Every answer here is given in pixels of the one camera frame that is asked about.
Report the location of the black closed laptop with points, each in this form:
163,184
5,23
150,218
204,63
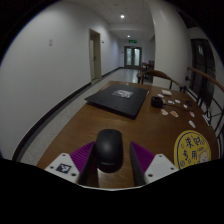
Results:
116,100

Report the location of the white oval sticker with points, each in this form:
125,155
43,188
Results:
192,124

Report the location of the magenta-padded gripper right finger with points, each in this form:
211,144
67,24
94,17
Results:
145,158

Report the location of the white rectangular card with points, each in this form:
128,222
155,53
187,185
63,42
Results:
166,92

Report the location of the small black box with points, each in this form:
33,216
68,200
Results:
156,102

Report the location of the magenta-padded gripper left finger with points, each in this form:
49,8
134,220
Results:
80,156

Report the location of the red and white sticker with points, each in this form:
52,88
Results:
192,114

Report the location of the white card with black print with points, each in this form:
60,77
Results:
206,118

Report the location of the wooden side door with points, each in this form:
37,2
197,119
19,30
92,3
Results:
96,55

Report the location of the glass double door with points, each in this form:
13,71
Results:
133,57

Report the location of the round yellow mouse pad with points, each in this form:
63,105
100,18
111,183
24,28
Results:
191,148

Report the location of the green exit sign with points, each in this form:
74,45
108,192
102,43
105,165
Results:
133,41

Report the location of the dark wooden chair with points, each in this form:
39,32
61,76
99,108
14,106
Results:
146,65

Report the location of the dark window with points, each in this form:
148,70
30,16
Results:
201,66

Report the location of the black railing with wooden handrail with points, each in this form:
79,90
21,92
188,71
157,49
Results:
206,77

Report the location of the peach sticker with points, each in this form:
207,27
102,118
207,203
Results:
164,112
174,114

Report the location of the black computer mouse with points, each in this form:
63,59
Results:
109,148

